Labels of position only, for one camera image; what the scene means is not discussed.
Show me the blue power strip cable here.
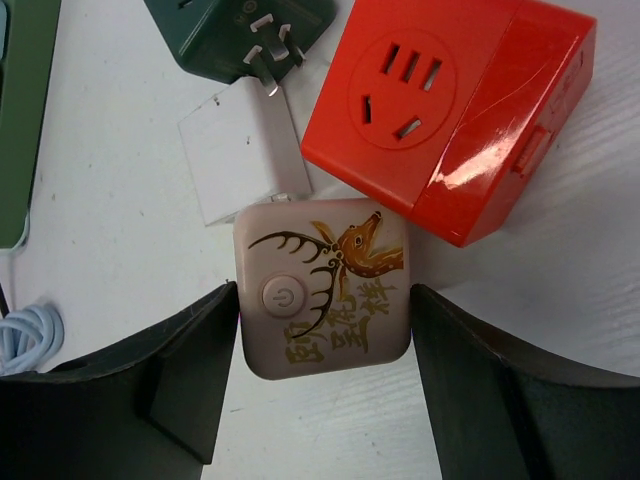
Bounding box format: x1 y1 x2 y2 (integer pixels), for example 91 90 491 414
0 302 66 376

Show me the pink deer cube socket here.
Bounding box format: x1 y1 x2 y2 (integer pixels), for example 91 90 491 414
233 198 411 380

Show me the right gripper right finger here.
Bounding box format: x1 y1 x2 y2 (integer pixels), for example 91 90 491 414
410 284 639 479

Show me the dark green cube plug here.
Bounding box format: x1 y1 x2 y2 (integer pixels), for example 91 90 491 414
144 0 337 96

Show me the white cube plug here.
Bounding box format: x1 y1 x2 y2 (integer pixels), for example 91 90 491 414
178 77 312 226

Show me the red cube plug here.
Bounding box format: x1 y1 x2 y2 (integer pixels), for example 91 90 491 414
301 0 597 247

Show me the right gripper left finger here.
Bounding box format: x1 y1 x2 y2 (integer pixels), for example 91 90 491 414
1 282 238 479

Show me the green power strip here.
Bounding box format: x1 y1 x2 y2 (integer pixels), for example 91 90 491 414
1 1 61 250

